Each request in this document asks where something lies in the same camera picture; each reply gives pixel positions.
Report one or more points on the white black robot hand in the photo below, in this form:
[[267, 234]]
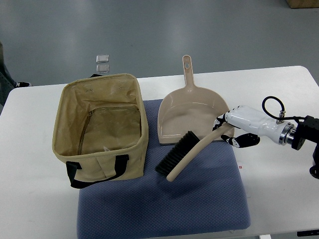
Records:
[[256, 124]]

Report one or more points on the pink hand broom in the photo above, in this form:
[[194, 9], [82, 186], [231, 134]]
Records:
[[184, 151]]

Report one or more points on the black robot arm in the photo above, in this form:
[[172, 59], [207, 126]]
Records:
[[307, 129]]

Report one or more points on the yellow fabric bag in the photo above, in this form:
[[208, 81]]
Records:
[[101, 131]]

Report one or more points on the pink dustpan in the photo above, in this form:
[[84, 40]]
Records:
[[190, 108]]

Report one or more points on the blue cushion mat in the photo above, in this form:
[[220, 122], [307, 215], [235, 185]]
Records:
[[207, 196]]

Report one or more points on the cardboard box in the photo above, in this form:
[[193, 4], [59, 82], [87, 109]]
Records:
[[303, 3]]

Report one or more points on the clear plastic square lower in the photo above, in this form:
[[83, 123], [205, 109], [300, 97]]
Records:
[[103, 68]]

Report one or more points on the person in dark clothes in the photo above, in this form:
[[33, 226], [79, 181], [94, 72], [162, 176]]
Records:
[[7, 83]]

